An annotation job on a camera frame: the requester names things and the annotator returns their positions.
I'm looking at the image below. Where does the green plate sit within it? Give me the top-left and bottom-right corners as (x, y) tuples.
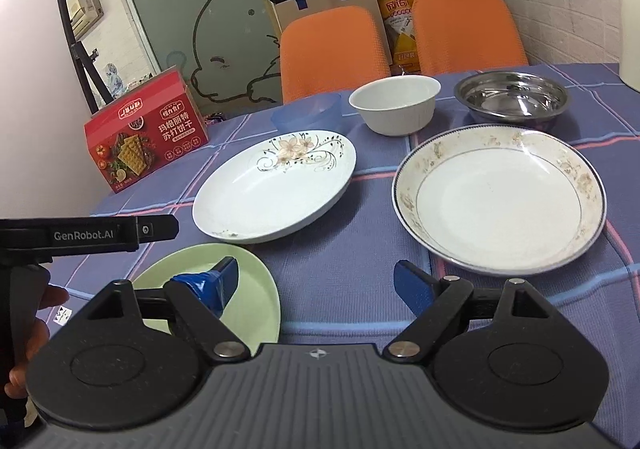
(134, 243), (281, 355)

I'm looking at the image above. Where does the white floral plate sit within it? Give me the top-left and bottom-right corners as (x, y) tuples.
(192, 130), (357, 244)

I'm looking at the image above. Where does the large white rimmed plate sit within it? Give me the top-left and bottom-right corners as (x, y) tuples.
(392, 125), (608, 278)

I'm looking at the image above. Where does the white ribbed bowl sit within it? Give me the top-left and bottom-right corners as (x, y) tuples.
(348, 75), (442, 137)

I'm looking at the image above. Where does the blue translucent plastic bowl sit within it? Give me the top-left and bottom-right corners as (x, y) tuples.
(271, 94), (342, 134)

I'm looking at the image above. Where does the stainless steel bowl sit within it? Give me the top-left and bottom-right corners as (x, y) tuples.
(454, 71), (570, 130)

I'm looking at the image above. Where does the person's left hand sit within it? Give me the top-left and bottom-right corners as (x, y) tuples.
(4, 284), (68, 399)

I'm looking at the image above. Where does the red cracker box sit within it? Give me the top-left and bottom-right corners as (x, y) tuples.
(84, 66), (208, 193)

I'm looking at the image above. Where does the air conditioner unit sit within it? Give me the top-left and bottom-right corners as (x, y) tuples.
(66, 0), (103, 40)

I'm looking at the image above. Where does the left orange chair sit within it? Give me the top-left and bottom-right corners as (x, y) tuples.
(280, 6), (390, 104)

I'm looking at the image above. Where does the orange chair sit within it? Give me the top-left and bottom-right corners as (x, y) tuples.
(280, 6), (390, 104)
(412, 0), (528, 76)

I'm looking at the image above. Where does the right orange chair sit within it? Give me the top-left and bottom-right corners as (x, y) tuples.
(412, 0), (528, 76)

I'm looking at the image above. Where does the yellow snack bag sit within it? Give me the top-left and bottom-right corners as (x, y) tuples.
(377, 0), (420, 74)

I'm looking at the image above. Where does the frosted glass door with cat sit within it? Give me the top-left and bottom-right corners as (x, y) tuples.
(131, 0), (282, 117)

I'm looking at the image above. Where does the brown paper bag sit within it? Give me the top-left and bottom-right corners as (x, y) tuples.
(274, 0), (393, 63)

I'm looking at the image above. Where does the cream thermos jug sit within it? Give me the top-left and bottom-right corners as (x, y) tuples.
(618, 0), (640, 91)

